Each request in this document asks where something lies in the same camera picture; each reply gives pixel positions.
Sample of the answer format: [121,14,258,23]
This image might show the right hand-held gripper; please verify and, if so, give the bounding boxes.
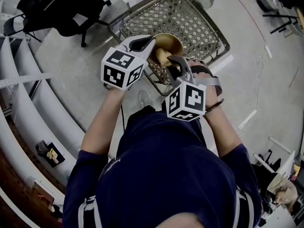
[165,56,207,123]

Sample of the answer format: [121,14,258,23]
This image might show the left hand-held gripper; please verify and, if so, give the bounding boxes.
[101,35,157,90]

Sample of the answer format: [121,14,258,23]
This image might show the yellow sponge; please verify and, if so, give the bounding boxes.
[155,47,173,66]

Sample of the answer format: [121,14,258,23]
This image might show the tan ceramic bowl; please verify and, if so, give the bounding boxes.
[148,33,184,67]

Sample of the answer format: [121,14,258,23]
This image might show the person's left forearm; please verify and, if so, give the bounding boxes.
[80,86,125,155]

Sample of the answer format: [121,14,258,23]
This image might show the person's right forearm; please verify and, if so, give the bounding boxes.
[204,103,242,158]

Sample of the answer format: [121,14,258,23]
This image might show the person's right hand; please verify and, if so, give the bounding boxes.
[186,58,218,109]

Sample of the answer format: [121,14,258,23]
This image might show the person's white left shoe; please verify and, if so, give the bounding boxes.
[139,90,152,106]

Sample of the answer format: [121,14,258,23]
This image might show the person's black trousers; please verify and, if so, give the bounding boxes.
[127,102,168,128]

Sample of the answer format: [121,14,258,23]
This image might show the black office chair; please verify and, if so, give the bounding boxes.
[16,0,112,48]

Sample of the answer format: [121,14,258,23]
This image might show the person's navy shirt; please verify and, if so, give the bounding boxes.
[62,112,262,228]

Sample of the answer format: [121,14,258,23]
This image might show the black metal stand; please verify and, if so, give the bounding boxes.
[262,13,299,34]

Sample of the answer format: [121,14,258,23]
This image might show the grey round basket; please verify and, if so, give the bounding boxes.
[256,0,281,12]

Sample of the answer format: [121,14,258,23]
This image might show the white tube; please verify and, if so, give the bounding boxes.
[268,135,292,153]

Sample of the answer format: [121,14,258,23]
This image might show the white shelf unit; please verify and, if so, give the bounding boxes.
[0,36,114,228]

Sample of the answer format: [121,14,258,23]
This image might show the round wooden table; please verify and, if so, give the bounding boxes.
[294,6,304,30]

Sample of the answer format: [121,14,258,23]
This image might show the black folding chair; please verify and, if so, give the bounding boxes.
[2,14,42,42]

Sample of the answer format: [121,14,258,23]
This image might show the black box with yellow items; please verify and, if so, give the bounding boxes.
[35,140,66,168]

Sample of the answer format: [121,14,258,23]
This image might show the brown cardboard box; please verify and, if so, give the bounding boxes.
[33,179,57,205]

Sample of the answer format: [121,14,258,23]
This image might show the grey and black hand strap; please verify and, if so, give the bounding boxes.
[190,65,223,97]

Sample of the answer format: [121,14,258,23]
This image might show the dark wrist bracelet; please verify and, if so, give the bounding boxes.
[204,98,225,115]

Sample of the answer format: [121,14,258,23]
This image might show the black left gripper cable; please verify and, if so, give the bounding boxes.
[120,104,126,132]

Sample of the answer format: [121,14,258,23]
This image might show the white floor cable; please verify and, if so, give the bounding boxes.
[238,55,266,137]

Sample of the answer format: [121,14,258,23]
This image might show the grey harness strap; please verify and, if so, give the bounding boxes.
[77,196,103,228]
[234,186,255,228]

